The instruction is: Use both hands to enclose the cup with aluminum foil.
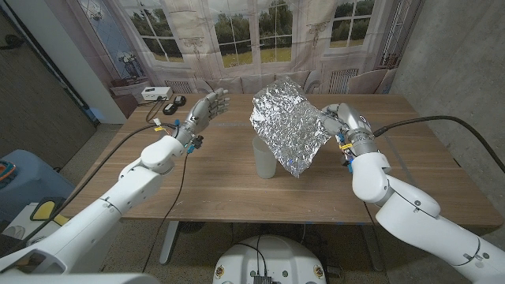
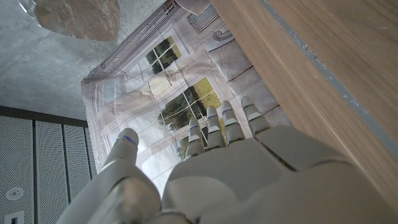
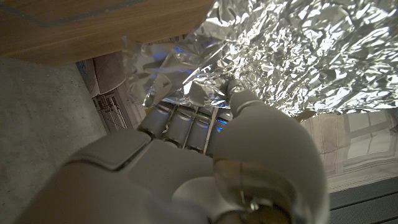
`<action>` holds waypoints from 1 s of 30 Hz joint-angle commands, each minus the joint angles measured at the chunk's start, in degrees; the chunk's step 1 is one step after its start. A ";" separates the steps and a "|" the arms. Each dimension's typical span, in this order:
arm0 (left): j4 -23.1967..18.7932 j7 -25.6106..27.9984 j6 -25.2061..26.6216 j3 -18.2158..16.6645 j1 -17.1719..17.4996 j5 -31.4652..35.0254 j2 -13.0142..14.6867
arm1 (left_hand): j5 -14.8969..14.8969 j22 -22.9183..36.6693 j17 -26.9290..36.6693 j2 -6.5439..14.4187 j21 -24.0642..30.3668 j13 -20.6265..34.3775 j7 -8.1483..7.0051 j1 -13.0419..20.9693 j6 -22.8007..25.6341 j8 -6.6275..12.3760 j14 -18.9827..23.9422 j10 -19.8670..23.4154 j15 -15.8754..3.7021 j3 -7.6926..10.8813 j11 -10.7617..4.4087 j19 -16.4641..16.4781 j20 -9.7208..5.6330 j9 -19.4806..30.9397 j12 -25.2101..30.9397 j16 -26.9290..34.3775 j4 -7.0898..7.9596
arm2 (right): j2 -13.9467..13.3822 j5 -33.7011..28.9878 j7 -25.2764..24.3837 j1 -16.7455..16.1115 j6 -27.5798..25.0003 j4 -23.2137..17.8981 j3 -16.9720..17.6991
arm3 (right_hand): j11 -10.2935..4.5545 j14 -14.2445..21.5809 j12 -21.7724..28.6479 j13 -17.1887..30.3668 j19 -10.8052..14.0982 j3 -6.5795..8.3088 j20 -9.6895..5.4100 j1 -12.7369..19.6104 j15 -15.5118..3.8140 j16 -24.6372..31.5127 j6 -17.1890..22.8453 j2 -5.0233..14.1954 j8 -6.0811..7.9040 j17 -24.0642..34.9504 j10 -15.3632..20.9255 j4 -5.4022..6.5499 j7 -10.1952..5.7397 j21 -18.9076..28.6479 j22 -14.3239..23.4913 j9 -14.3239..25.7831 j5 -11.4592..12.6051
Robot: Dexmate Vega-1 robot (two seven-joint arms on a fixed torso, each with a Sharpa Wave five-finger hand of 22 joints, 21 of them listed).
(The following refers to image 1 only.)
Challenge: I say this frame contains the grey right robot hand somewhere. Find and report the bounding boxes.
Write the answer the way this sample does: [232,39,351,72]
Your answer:
[320,103,378,158]

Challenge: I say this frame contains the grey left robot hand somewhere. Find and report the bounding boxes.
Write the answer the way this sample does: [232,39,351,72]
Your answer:
[172,88,231,148]

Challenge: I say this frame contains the crinkled aluminum foil sheet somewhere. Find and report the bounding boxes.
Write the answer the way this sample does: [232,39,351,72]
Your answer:
[249,76,332,178]

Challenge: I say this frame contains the translucent white plastic cup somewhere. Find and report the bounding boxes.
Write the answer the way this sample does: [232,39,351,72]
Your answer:
[252,135,278,180]

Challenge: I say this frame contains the white power box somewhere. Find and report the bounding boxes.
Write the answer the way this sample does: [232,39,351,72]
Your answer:
[140,86,174,102]

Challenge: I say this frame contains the printed window backdrop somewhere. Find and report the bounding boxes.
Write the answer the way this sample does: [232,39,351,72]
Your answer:
[43,0,425,119]

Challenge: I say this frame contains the grey table leg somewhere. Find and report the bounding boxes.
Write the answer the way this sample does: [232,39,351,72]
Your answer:
[361,225,386,272]

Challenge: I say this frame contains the white table leg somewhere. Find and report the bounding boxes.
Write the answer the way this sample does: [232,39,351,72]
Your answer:
[159,220,180,265]

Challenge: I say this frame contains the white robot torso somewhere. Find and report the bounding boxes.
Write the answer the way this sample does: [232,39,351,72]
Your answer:
[212,235,327,284]

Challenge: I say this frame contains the yellow and black pad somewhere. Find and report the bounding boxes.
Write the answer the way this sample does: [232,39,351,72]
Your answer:
[30,196,66,222]

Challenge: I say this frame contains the blue storage bin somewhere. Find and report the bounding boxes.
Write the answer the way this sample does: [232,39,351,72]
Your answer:
[0,148,76,222]

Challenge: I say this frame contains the orange and teal object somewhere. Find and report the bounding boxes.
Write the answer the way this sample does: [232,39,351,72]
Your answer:
[0,160,17,183]

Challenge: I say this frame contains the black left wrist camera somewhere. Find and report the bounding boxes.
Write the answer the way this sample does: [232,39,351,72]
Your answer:
[187,135,205,154]

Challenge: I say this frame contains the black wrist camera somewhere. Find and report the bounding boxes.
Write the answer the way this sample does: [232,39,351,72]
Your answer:
[341,153,355,174]
[187,135,205,154]

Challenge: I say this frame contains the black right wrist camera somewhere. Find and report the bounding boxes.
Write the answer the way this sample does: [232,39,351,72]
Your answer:
[341,153,355,174]

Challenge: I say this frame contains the black power box cable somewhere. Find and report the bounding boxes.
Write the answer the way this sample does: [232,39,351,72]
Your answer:
[137,96,169,124]

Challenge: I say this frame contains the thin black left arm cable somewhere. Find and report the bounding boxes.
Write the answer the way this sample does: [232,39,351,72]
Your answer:
[140,151,189,274]

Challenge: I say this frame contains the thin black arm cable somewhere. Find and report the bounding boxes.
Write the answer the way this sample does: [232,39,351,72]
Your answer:
[361,200,386,284]
[140,151,189,274]

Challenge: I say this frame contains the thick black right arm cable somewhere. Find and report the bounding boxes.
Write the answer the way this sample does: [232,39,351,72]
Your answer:
[372,114,505,174]

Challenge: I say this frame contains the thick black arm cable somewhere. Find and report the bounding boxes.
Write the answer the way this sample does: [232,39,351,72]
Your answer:
[7,122,178,253]
[372,114,505,174]

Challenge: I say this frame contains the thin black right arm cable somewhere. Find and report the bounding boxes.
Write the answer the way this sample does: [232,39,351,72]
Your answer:
[361,200,386,284]

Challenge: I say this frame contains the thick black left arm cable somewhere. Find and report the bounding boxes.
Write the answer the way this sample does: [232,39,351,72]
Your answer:
[7,122,178,253]

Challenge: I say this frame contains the black torso cable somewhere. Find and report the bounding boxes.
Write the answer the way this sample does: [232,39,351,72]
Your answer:
[236,235,270,277]

